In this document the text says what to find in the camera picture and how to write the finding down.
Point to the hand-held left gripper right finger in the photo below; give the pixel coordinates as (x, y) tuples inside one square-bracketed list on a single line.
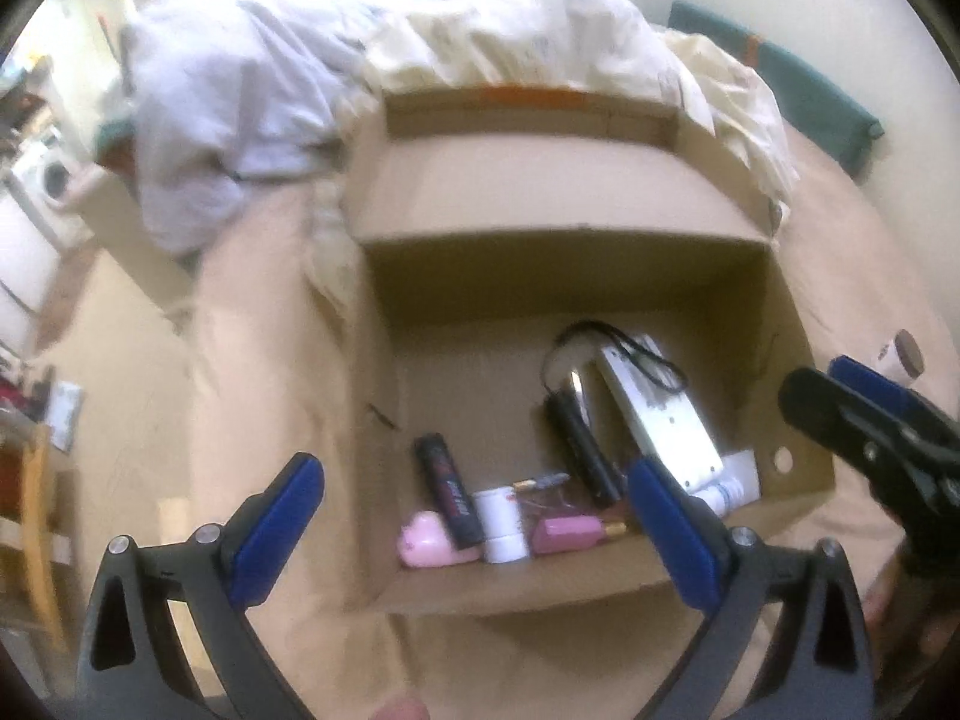
[(675, 532)]

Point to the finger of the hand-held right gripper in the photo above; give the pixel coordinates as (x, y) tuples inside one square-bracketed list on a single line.
[(892, 397), (847, 420)]

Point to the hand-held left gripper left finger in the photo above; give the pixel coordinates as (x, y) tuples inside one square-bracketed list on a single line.
[(277, 525)]

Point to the white tube with blue print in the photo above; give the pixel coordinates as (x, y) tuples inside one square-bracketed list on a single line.
[(714, 499)]

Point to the white charger plug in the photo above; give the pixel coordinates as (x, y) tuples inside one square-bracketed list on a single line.
[(741, 472)]

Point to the pink bottle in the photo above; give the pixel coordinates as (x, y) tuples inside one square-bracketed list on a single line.
[(570, 534)]

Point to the white electronic device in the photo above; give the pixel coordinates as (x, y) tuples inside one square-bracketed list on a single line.
[(667, 427)]

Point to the thin metallic pen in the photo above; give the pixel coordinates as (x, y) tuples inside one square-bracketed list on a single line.
[(541, 481)]

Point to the small white bottle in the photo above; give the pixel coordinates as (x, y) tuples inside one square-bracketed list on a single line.
[(502, 525)]

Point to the black tube with red print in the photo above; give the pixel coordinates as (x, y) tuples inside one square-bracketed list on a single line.
[(450, 491)]

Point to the brown cardboard box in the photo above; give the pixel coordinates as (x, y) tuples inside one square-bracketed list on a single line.
[(525, 277)]

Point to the person's right hand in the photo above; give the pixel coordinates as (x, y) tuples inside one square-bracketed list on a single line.
[(889, 607)]

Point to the person's left hand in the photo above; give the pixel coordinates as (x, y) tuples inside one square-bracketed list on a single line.
[(401, 709)]

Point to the white jar with brown lid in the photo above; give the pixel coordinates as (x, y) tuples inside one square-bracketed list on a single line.
[(900, 356)]

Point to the yellow wooden chair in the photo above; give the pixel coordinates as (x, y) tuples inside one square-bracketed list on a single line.
[(37, 510)]

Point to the white bathroom scale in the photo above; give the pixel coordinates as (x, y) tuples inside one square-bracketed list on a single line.
[(64, 409)]

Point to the green cushion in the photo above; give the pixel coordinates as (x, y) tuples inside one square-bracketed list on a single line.
[(795, 82)]

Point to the beige bedside cabinet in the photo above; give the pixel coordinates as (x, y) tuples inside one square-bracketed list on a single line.
[(101, 206)]

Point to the white washing machine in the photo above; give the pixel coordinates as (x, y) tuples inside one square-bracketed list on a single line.
[(49, 176)]

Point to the pale grey duvet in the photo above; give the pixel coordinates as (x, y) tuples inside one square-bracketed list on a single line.
[(225, 90)]

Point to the cream crumpled blanket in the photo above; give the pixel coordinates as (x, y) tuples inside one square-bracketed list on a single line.
[(562, 30)]

